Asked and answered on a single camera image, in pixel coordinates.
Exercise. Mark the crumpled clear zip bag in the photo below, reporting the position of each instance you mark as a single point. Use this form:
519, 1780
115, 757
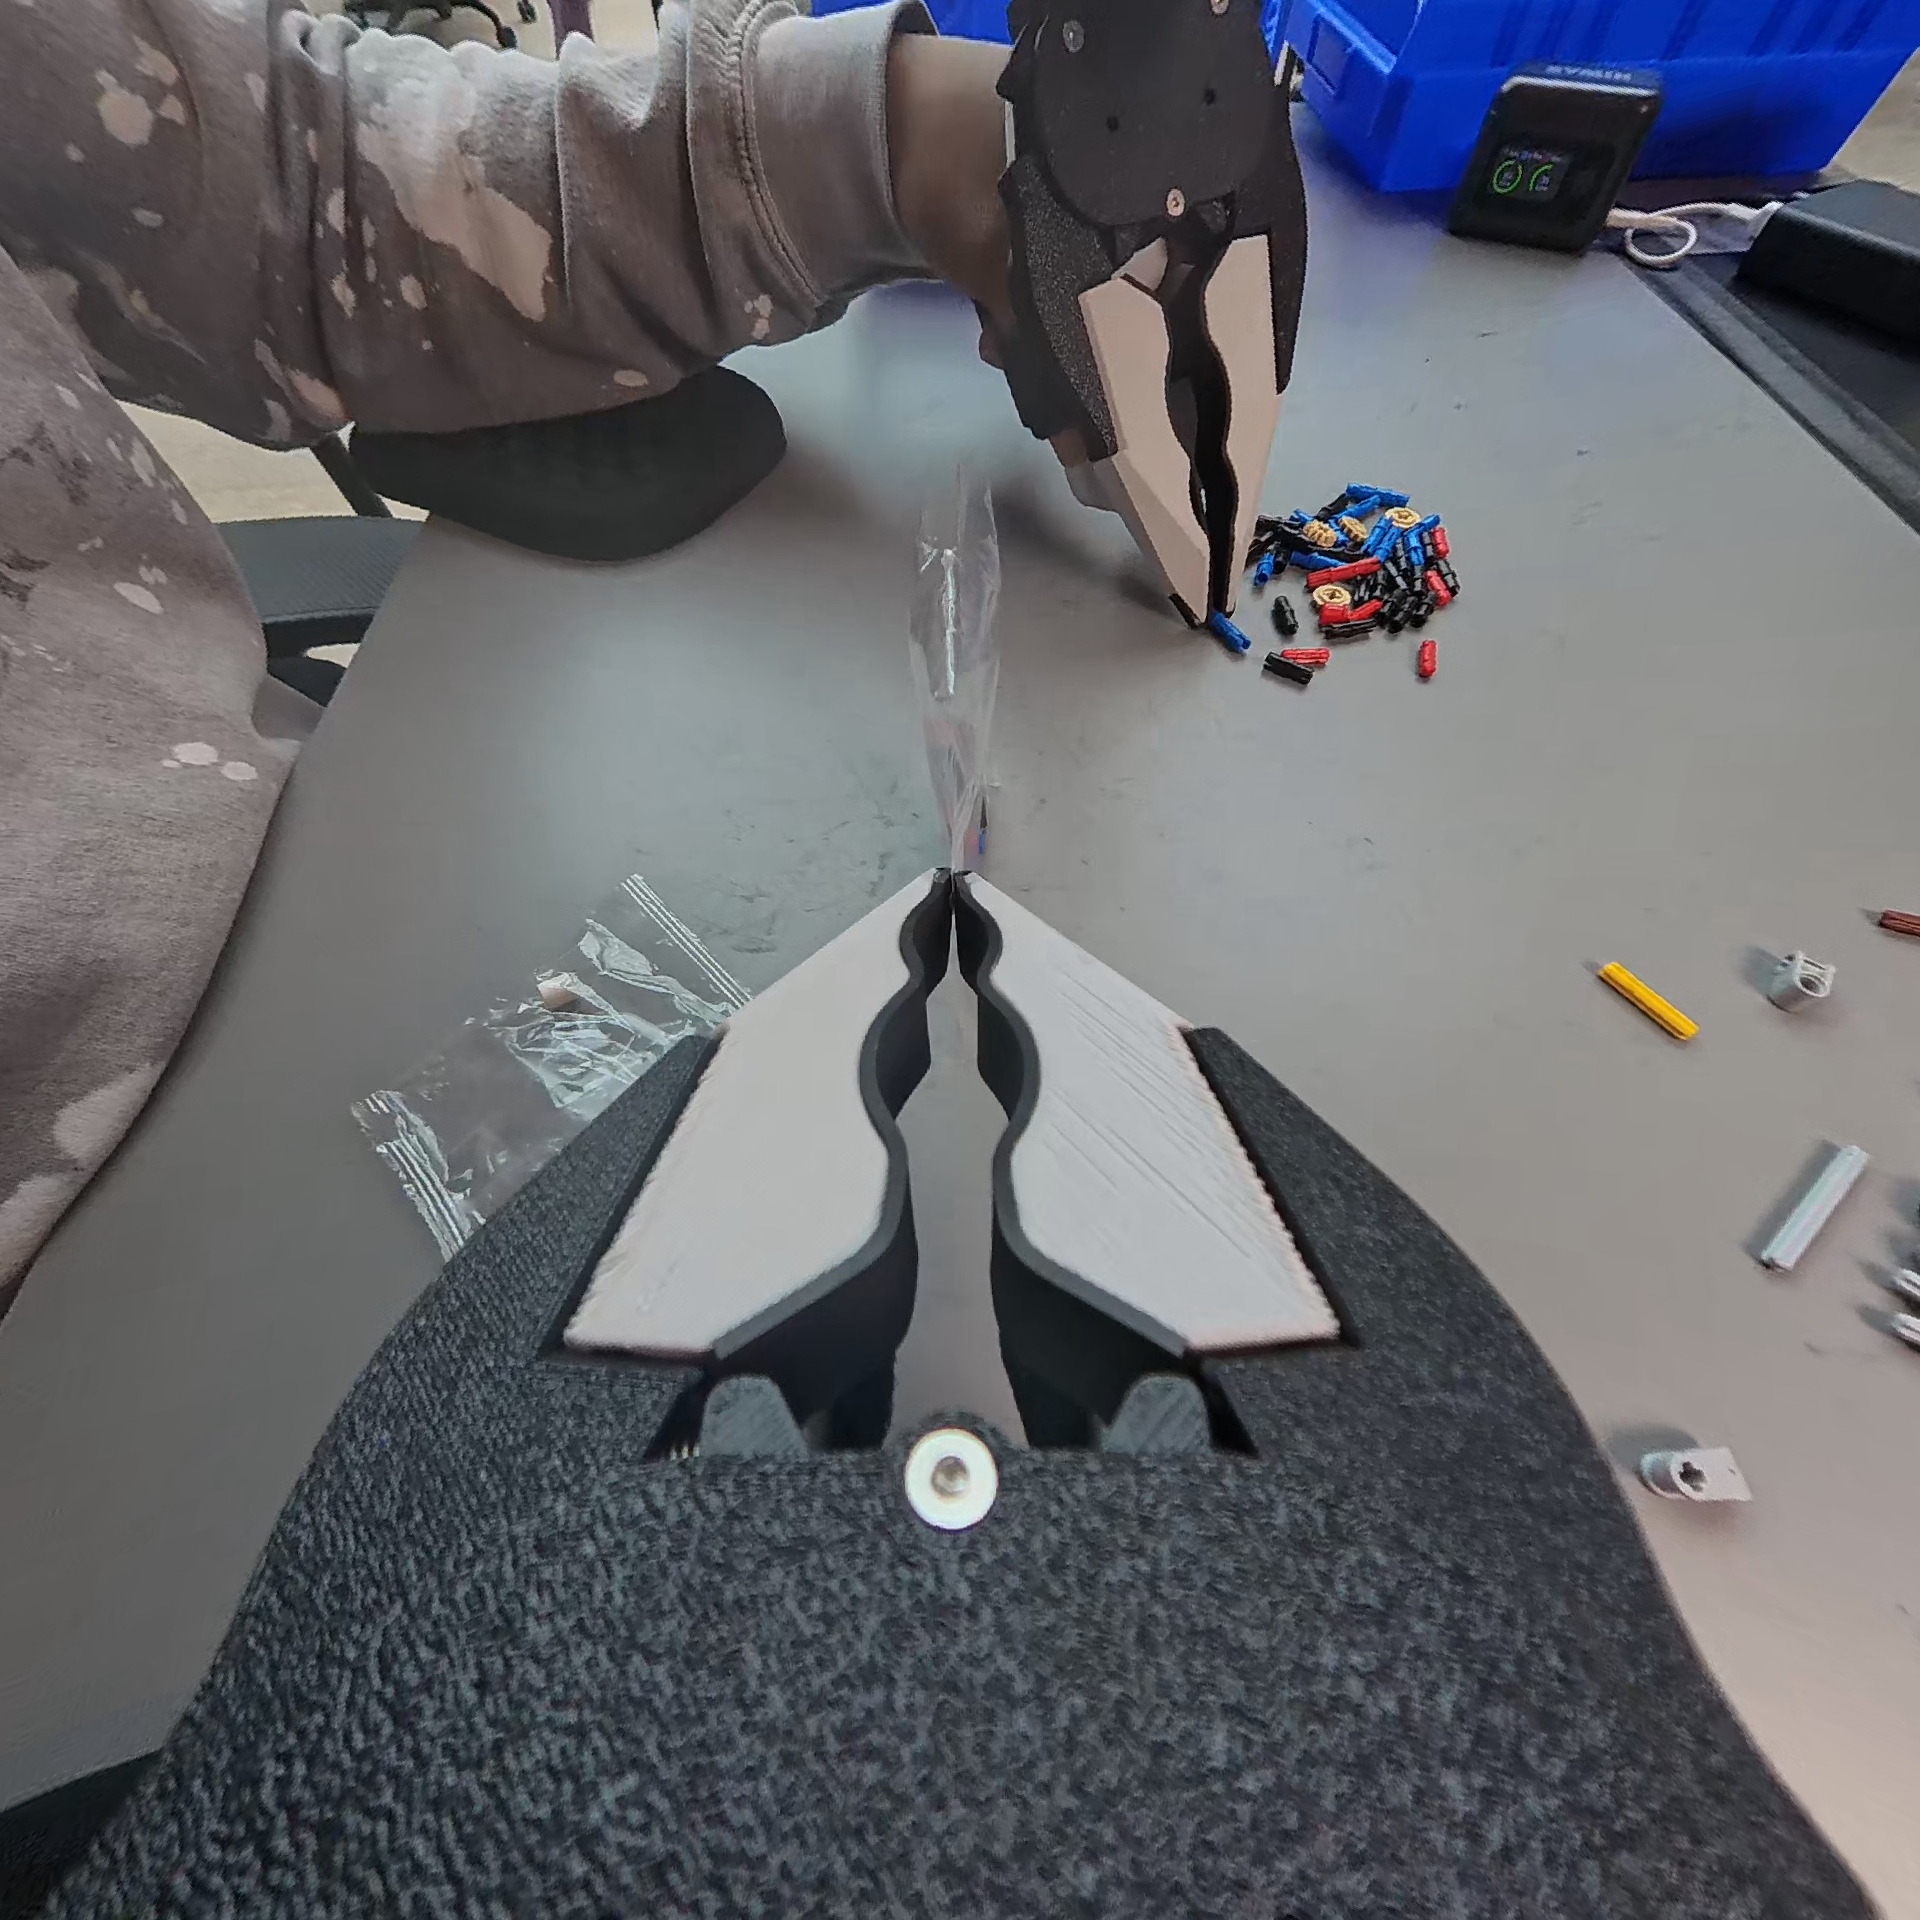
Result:
511, 1065

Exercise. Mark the person's left forearm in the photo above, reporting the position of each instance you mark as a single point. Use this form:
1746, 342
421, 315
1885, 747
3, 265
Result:
450, 224

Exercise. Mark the pile of small connector pins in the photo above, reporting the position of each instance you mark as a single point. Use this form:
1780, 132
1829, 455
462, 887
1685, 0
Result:
1359, 578

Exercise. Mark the person's left hand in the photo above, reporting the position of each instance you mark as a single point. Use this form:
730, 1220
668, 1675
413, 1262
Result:
945, 151

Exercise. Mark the small clear plastic bag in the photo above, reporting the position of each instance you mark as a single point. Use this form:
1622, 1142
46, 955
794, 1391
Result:
961, 601

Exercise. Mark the yellow toy axle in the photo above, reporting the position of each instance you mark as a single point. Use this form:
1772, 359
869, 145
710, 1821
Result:
1646, 1000

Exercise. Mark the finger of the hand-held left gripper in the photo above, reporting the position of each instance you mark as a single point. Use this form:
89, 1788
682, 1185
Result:
1257, 344
1149, 434

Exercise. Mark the black office chair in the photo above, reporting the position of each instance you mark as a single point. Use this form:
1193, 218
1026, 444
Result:
309, 584

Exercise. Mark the grey desk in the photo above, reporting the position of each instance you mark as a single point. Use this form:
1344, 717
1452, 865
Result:
1350, 901

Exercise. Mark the blue plastic storage bin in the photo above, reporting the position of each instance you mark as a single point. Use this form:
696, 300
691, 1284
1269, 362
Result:
1591, 75

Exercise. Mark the long grey toy axle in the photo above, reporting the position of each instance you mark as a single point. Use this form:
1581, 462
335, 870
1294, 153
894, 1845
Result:
1810, 1204

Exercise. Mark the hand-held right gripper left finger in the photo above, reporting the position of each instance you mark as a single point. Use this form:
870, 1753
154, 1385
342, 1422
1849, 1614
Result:
751, 1185

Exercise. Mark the grey toy connector block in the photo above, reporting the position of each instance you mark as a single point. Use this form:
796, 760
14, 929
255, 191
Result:
1796, 978
1695, 1472

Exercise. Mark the black power bank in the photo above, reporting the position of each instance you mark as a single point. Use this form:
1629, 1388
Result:
1844, 254

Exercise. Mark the black device with small screen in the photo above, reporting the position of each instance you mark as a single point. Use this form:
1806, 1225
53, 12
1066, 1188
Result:
1574, 113

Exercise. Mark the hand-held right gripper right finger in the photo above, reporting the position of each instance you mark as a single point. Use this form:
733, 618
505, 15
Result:
1154, 1201

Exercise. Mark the person's grey spotted sweatshirt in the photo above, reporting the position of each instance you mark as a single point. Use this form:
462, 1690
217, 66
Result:
104, 750

